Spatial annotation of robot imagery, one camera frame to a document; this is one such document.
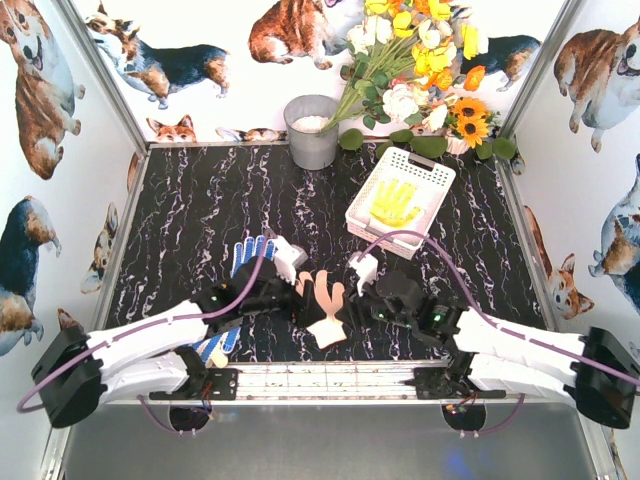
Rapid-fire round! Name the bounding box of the blue dotted glove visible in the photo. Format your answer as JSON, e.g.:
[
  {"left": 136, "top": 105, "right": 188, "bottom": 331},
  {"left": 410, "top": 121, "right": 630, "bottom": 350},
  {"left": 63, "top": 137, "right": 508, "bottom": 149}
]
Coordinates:
[
  {"left": 191, "top": 328, "right": 240, "bottom": 360},
  {"left": 231, "top": 235, "right": 276, "bottom": 276}
]

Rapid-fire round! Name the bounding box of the cream knit glove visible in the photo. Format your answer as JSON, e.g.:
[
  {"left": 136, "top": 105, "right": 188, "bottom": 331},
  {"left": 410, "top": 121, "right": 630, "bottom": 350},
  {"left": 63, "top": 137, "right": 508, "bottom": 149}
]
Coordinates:
[{"left": 295, "top": 270, "right": 347, "bottom": 350}]

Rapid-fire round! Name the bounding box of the yellow coated work glove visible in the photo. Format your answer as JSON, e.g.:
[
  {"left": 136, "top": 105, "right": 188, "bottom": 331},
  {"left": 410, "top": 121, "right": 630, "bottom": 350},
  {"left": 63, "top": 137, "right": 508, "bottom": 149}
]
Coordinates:
[{"left": 369, "top": 179, "right": 424, "bottom": 228}]

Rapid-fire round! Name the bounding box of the white plastic storage basket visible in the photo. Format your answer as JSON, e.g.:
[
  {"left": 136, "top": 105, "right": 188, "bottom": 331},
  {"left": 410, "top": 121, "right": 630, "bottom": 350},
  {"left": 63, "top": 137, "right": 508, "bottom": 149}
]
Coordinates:
[{"left": 345, "top": 147, "right": 456, "bottom": 260}]

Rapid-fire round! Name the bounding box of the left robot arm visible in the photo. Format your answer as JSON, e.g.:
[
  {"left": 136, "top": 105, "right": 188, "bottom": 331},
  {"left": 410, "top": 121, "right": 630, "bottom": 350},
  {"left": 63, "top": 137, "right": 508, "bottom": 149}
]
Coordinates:
[{"left": 32, "top": 261, "right": 324, "bottom": 429}]

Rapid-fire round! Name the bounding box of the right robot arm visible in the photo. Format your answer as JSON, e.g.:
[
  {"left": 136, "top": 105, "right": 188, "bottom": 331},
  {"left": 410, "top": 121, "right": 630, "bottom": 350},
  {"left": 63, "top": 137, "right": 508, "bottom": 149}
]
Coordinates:
[{"left": 337, "top": 271, "right": 639, "bottom": 429}]

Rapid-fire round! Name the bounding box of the grey metal bucket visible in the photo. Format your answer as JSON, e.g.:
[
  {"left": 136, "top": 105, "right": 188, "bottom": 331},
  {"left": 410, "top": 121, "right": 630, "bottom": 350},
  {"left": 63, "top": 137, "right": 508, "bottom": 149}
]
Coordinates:
[{"left": 283, "top": 95, "right": 338, "bottom": 171}]

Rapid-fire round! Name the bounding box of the sunflower pot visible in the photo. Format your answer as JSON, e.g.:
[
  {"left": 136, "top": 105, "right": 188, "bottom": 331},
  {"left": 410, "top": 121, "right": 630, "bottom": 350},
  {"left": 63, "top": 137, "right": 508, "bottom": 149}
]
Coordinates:
[{"left": 443, "top": 97, "right": 501, "bottom": 155}]

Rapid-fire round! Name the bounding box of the artificial flower bouquet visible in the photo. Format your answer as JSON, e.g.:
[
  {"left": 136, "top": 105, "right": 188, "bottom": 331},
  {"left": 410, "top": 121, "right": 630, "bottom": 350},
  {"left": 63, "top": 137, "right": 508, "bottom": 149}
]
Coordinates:
[{"left": 325, "top": 1, "right": 489, "bottom": 130}]

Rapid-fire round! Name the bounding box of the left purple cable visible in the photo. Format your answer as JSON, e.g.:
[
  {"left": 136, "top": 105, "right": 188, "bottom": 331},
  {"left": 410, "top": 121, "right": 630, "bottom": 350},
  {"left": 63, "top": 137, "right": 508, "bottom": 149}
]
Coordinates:
[{"left": 16, "top": 228, "right": 276, "bottom": 435}]

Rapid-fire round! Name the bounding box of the purple cable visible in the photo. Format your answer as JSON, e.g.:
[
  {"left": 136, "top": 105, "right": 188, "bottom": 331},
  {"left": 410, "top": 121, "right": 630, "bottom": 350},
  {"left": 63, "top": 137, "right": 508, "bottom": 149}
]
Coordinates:
[
  {"left": 357, "top": 229, "right": 640, "bottom": 434},
  {"left": 16, "top": 228, "right": 276, "bottom": 435}
]

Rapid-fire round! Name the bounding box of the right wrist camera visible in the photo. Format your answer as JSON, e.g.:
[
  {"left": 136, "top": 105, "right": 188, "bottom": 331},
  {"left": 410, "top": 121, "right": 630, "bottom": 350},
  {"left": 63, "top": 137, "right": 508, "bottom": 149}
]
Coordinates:
[{"left": 348, "top": 251, "right": 378, "bottom": 297}]

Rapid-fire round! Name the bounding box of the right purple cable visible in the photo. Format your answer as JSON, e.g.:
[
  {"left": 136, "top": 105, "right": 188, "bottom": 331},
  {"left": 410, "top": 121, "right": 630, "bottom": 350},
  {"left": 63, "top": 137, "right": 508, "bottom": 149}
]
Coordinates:
[{"left": 357, "top": 229, "right": 640, "bottom": 434}]

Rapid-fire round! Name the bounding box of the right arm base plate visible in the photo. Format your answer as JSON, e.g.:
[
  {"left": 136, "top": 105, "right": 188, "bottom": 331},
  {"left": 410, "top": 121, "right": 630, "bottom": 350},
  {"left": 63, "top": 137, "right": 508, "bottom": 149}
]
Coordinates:
[{"left": 401, "top": 366, "right": 507, "bottom": 400}]

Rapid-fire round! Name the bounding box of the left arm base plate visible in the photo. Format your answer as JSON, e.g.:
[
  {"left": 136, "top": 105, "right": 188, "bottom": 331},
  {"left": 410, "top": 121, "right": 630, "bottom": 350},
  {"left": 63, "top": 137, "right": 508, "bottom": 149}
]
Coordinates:
[{"left": 149, "top": 368, "right": 240, "bottom": 401}]

